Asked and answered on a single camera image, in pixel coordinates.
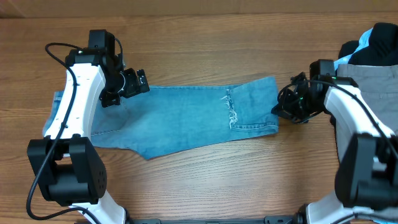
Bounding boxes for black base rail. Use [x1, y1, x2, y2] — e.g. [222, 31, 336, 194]
[126, 215, 303, 224]

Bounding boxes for grey shorts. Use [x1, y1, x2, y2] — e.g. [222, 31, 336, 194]
[334, 63, 398, 224]

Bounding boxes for blue denim jeans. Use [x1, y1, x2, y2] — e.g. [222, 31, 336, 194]
[42, 76, 280, 161]

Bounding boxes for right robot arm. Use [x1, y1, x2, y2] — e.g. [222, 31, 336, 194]
[272, 60, 397, 223]

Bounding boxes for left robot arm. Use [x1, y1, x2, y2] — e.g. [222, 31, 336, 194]
[25, 29, 150, 224]

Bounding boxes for light blue cloth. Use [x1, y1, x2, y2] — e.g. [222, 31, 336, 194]
[333, 28, 373, 71]

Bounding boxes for black garment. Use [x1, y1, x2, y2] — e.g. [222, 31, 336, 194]
[348, 22, 397, 66]

